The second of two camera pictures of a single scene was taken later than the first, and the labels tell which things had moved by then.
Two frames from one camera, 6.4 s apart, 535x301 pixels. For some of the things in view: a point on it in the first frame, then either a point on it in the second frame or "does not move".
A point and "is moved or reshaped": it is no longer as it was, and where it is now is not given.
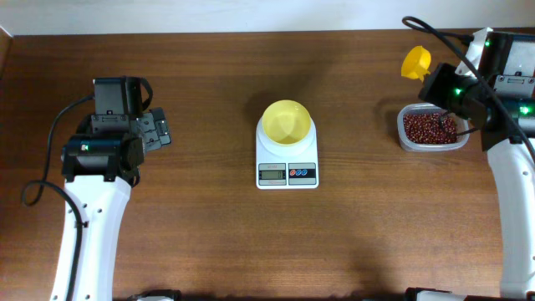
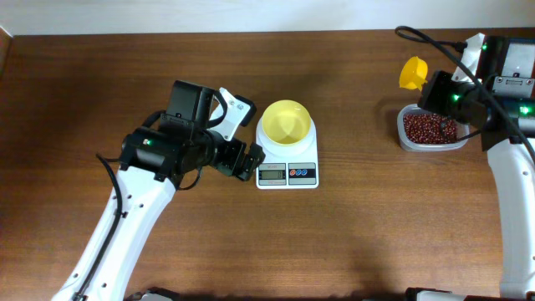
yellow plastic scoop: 416,63 is moved or reshaped
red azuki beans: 426,129 does not move
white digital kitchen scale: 281,166 does not move
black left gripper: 156,126 to 236,156
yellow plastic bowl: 286,122 does not move
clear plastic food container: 427,127 does not move
